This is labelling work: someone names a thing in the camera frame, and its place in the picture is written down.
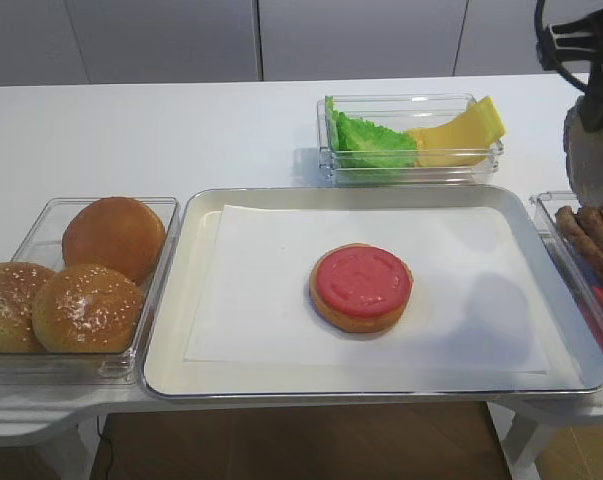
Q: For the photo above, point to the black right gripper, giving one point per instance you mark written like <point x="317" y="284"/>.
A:
<point x="574" y="50"/>

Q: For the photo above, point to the brown meat patty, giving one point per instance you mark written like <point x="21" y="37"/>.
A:
<point x="584" y="158"/>

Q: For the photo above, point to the clear lettuce cheese container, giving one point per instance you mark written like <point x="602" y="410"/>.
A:
<point x="401" y="113"/>

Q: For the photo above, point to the green lettuce leaf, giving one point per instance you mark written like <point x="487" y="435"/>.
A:
<point x="361" y="143"/>

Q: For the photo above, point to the yellow cheese slices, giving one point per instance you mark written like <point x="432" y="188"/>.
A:
<point x="463" y="141"/>

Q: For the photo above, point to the silver metal tray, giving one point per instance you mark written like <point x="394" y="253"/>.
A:
<point x="575" y="357"/>

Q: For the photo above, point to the clear right patty container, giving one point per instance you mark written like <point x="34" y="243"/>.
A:
<point x="578" y="275"/>

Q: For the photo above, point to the white paper sheet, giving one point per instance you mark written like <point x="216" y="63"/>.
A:
<point x="474" y="304"/>

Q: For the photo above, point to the red tomato slice on bun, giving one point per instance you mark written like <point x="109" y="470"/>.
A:
<point x="363" y="281"/>

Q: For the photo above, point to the bottom bun half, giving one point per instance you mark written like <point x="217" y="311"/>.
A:
<point x="350" y="324"/>

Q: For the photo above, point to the plain brown bun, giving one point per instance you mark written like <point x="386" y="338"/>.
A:
<point x="119" y="233"/>

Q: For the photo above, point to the right sesame bun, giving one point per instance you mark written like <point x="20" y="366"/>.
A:
<point x="87" y="309"/>

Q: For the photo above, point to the sesame bun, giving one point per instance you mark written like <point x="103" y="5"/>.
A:
<point x="87" y="309"/>
<point x="19" y="284"/>

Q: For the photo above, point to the clear left bun container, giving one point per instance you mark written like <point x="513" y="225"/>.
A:
<point x="43" y="245"/>

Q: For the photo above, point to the left sesame bun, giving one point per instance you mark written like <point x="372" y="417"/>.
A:
<point x="19" y="284"/>

